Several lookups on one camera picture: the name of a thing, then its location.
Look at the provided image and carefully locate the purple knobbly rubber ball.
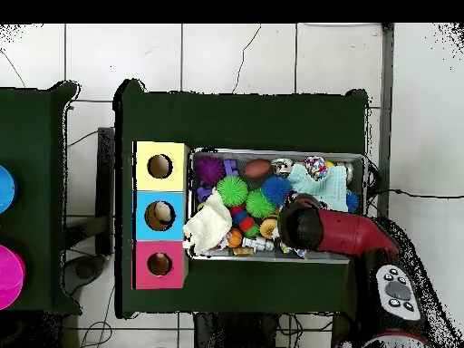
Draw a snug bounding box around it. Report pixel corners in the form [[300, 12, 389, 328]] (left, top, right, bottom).
[[193, 154, 227, 187]]

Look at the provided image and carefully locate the blue puffer ball with eyes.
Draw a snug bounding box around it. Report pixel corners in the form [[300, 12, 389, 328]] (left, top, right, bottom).
[[260, 175, 294, 208]]

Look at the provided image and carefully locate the wooden three-hole sorting box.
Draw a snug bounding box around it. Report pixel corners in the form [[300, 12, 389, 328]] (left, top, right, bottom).
[[130, 140, 190, 291]]

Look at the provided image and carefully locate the magenta round bowl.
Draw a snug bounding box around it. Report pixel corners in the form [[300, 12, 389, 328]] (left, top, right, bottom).
[[0, 243, 27, 312]]

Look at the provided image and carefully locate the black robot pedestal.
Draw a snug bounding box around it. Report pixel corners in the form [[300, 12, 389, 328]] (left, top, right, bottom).
[[193, 312, 280, 348]]

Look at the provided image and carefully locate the silver wire mesh bin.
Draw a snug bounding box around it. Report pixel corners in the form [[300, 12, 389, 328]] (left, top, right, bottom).
[[186, 146, 371, 265]]

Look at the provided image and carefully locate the beige round toy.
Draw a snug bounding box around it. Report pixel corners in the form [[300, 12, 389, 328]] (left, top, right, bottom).
[[153, 201, 174, 223]]

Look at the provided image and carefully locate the multicoloured fuzzy caterpillar toy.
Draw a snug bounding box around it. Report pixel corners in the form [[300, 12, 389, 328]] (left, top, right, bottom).
[[227, 203, 261, 239]]

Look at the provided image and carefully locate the brown toy football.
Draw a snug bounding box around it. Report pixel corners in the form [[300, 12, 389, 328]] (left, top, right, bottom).
[[242, 158, 273, 179]]

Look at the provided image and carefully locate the cream muslin cloth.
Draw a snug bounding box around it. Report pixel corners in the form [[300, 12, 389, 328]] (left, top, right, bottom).
[[181, 189, 234, 256]]

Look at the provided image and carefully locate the mint green muslin cloth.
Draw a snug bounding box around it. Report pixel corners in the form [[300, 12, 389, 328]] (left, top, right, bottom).
[[287, 163, 350, 213]]

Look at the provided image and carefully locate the blue round bowl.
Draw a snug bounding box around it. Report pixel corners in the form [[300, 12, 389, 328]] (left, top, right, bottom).
[[0, 165, 18, 215]]

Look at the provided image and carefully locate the dark green table cloth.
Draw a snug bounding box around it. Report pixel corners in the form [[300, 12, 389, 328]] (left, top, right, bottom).
[[113, 78, 371, 320], [0, 81, 82, 314]]

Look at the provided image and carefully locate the colourful crumpled cloth ball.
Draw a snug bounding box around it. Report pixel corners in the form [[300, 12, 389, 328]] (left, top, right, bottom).
[[303, 155, 329, 181]]

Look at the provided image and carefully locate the small orange basketball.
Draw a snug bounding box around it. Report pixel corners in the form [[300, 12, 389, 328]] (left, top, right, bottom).
[[226, 227, 244, 249]]

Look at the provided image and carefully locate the thin black floor cable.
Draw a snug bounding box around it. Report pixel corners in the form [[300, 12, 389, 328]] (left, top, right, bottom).
[[376, 187, 464, 199]]

